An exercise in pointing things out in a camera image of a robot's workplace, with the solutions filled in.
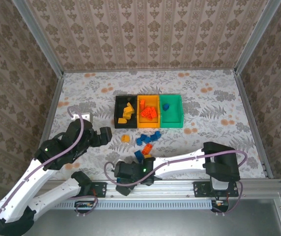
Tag black plastic bin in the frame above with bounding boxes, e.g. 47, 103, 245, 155
114, 95, 139, 129

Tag yellow plastic bin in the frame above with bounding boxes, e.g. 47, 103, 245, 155
137, 94, 161, 129

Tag grey metal sheet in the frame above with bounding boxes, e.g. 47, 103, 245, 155
6, 198, 281, 236

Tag green plastic bin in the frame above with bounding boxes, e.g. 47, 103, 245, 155
159, 94, 183, 129

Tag floral patterned table cover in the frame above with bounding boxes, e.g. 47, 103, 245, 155
42, 69, 266, 181

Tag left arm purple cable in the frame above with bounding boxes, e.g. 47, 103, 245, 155
0, 105, 99, 236

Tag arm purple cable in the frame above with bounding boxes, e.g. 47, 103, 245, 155
0, 105, 99, 236
104, 150, 248, 217

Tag white slotted cable duct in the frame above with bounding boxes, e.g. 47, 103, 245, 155
56, 198, 214, 210

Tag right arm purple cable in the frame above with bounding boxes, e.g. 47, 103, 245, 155
104, 150, 248, 217

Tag aluminium side rail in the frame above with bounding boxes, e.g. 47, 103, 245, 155
233, 70, 274, 179
30, 72, 65, 180

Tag small wired connector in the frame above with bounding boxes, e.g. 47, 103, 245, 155
211, 199, 229, 208
75, 200, 94, 208

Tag long aluminium base rail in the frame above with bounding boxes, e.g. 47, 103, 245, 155
20, 178, 281, 200

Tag aluminium frame post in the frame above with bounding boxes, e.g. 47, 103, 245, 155
11, 0, 65, 77
234, 0, 281, 74

